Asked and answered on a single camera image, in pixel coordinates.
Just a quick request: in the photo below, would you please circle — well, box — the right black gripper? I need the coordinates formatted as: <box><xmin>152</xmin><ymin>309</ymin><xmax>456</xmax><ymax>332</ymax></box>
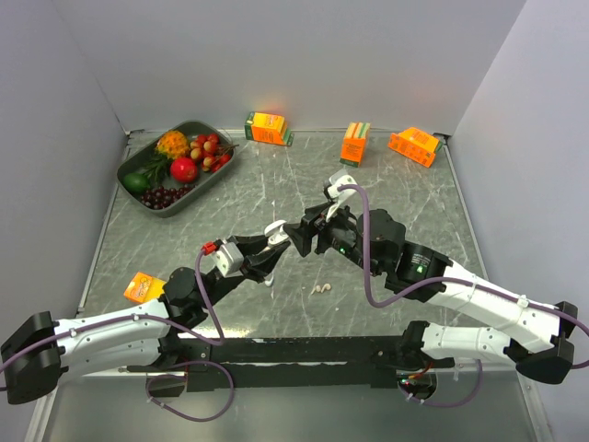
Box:
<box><xmin>282</xmin><ymin>197</ymin><xmax>382</xmax><ymax>276</ymax></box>

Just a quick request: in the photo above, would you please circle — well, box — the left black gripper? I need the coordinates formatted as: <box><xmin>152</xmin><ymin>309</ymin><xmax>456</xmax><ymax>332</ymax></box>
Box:
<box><xmin>199</xmin><ymin>230</ymin><xmax>291</xmax><ymax>309</ymax></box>

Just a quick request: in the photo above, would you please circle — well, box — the white earbud charging case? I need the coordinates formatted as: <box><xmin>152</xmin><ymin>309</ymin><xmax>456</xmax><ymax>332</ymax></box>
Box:
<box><xmin>264</xmin><ymin>220</ymin><xmax>289</xmax><ymax>247</ymax></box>

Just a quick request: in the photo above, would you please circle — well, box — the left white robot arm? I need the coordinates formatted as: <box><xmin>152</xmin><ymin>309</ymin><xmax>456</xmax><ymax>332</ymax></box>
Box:
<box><xmin>1</xmin><ymin>234</ymin><xmax>290</xmax><ymax>405</ymax></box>

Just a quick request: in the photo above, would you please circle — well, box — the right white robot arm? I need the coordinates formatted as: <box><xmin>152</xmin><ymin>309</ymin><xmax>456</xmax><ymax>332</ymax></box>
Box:
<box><xmin>283</xmin><ymin>204</ymin><xmax>576</xmax><ymax>385</ymax></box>

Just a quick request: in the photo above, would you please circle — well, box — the orange sponge box back middle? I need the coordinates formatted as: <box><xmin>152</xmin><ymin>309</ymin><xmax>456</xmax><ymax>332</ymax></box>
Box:
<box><xmin>340</xmin><ymin>122</ymin><xmax>371</xmax><ymax>168</ymax></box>

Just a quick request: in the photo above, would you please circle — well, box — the orange sponge box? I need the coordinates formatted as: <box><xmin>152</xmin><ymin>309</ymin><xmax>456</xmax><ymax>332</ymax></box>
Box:
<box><xmin>340</xmin><ymin>122</ymin><xmax>371</xmax><ymax>168</ymax></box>
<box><xmin>123</xmin><ymin>272</ymin><xmax>166</xmax><ymax>304</ymax></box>
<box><xmin>387</xmin><ymin>127</ymin><xmax>443</xmax><ymax>168</ymax></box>
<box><xmin>244</xmin><ymin>111</ymin><xmax>294</xmax><ymax>146</ymax></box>

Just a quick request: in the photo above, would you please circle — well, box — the orange sponge box back left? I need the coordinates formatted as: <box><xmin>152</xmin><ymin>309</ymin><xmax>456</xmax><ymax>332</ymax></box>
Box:
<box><xmin>244</xmin><ymin>111</ymin><xmax>294</xmax><ymax>146</ymax></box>

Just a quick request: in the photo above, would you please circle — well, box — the red apple toy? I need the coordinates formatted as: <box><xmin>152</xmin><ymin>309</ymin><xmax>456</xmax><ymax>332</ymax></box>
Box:
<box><xmin>169</xmin><ymin>157</ymin><xmax>198</xmax><ymax>183</ymax></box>

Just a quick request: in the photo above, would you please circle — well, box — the dark grape bunch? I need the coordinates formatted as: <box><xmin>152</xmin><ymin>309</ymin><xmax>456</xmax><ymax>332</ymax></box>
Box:
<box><xmin>139</xmin><ymin>184</ymin><xmax>193</xmax><ymax>211</ymax></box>

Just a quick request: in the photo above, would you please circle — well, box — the orange sponge box front left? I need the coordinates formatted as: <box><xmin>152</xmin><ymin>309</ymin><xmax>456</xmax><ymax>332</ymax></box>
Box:
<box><xmin>123</xmin><ymin>272</ymin><xmax>166</xmax><ymax>304</ymax></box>

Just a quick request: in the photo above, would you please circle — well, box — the red lychee bunch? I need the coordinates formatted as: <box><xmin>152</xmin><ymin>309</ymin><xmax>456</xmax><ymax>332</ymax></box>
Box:
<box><xmin>190</xmin><ymin>134</ymin><xmax>238</xmax><ymax>172</ymax></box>

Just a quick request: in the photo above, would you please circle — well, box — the orange pineapple toy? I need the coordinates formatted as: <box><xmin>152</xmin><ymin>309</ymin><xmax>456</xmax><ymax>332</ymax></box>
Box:
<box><xmin>156</xmin><ymin>130</ymin><xmax>191</xmax><ymax>160</ymax></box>

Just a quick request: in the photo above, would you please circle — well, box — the orange sponge box back right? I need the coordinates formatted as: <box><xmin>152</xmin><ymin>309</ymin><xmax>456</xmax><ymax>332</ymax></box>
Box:
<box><xmin>387</xmin><ymin>127</ymin><xmax>443</xmax><ymax>168</ymax></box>

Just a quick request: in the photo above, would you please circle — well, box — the green lime toy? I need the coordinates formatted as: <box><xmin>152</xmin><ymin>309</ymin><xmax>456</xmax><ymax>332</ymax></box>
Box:
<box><xmin>122</xmin><ymin>172</ymin><xmax>151</xmax><ymax>194</ymax></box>

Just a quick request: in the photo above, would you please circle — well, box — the grey fruit tray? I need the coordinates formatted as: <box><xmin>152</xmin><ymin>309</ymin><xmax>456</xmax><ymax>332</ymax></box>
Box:
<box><xmin>117</xmin><ymin>121</ymin><xmax>236</xmax><ymax>218</ymax></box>

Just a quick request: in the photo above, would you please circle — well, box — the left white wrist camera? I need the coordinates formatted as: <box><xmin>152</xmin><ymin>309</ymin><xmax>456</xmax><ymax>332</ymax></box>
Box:
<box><xmin>201</xmin><ymin>239</ymin><xmax>244</xmax><ymax>277</ymax></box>

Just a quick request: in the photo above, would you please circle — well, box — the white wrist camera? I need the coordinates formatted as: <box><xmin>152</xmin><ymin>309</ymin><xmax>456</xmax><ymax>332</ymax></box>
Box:
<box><xmin>201</xmin><ymin>239</ymin><xmax>244</xmax><ymax>277</ymax></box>
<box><xmin>324</xmin><ymin>169</ymin><xmax>357</xmax><ymax>222</ymax></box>

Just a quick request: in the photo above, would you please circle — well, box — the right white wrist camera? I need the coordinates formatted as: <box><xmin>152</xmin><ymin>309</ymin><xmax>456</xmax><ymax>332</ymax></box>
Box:
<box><xmin>324</xmin><ymin>169</ymin><xmax>357</xmax><ymax>222</ymax></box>

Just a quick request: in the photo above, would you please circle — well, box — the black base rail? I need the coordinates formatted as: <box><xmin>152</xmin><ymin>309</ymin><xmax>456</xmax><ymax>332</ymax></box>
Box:
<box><xmin>126</xmin><ymin>334</ymin><xmax>456</xmax><ymax>400</ymax></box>

